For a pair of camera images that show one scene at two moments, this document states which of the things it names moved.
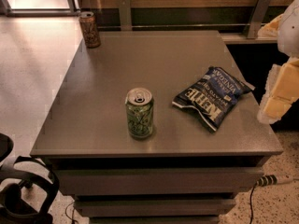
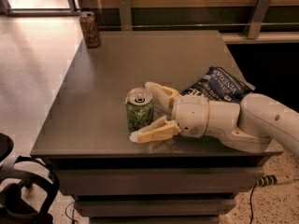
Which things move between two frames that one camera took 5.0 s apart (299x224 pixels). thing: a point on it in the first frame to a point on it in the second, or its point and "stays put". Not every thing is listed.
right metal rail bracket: [259, 16] stays put
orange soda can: [90, 30] stays put
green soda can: [139, 112] stays put
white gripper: [290, 32] to [191, 115]
